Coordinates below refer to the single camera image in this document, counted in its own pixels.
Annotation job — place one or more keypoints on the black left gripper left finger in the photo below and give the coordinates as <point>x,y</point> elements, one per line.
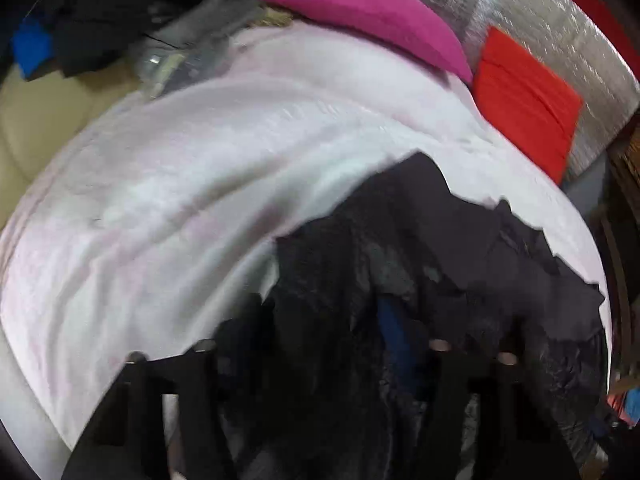
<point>163,417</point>

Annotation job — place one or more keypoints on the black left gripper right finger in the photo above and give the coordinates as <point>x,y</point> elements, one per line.
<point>464,414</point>

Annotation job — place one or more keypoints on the black quilted jacket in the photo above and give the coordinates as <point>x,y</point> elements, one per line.
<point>308,395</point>

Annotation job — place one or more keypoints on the black clothes pile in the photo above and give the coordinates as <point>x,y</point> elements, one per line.
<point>84,35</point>

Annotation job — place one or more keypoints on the pale pink bedspread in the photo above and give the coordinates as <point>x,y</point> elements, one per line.
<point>148,225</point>

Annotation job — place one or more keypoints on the red cushion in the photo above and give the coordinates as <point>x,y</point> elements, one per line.
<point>533,107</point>

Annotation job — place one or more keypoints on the beige leather armchair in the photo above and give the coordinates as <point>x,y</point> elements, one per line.
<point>38,117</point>

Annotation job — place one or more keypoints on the clear plastic bag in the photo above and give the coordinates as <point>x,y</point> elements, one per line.
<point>163,69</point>

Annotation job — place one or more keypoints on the blue garment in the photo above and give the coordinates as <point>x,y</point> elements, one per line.
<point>31,47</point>

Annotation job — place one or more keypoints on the red blanket on headboard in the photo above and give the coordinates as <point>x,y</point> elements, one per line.
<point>610,22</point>

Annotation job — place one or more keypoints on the silver foil insulation panel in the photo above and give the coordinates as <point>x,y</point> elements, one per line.
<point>561,36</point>

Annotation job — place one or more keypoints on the grey folded garment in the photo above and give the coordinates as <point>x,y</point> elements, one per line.
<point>211,19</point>

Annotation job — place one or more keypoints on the magenta pillow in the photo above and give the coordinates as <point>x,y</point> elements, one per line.
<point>408,25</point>

